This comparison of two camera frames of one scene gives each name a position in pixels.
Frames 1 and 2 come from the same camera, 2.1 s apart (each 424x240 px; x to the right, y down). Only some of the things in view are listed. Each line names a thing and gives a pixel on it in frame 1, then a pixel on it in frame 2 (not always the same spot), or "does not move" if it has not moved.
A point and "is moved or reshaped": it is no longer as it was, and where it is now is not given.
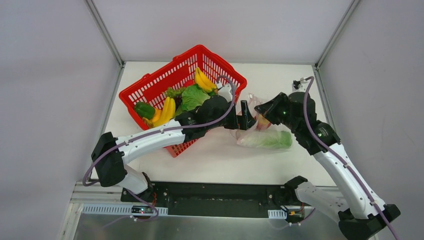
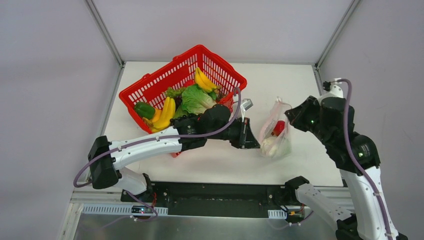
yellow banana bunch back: (203, 81) does not move
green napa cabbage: (275, 140) is moved or reshaped
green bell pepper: (144, 110) does not move
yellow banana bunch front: (162, 117) does not move
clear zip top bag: (261, 135) is moved or reshaped
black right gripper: (272, 108) → (299, 112)
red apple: (263, 123) → (279, 128)
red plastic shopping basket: (177, 73) does not move
